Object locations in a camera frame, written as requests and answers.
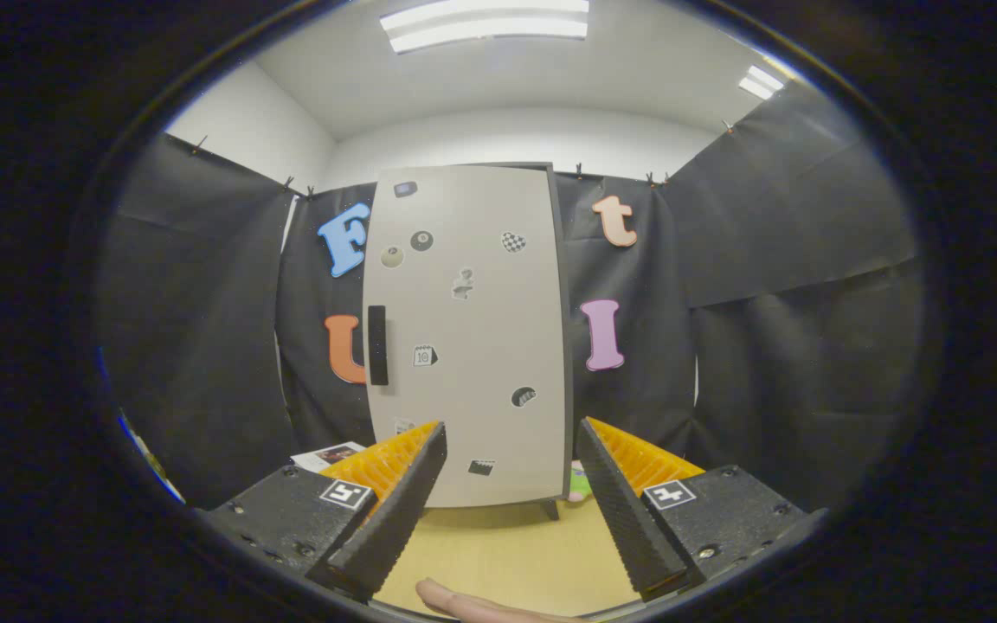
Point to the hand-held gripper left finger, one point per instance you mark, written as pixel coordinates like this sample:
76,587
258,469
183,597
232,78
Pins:
399,510

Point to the long ceiling light panel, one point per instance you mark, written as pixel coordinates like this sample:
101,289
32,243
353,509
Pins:
485,22

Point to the light grey shoe cabinet door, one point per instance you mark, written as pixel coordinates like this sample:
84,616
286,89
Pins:
481,346

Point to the black backdrop cloth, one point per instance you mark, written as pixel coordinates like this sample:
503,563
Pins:
767,260

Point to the grey shoe cabinet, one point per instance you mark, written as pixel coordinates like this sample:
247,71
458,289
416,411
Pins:
551,509

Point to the small ceiling light panel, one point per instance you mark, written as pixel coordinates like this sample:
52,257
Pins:
762,82

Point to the white and black book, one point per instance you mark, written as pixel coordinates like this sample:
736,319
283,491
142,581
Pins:
325,456

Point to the pink and green plush toy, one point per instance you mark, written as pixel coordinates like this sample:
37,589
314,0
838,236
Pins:
581,483

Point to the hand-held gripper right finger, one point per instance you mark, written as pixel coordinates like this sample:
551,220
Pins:
615,510

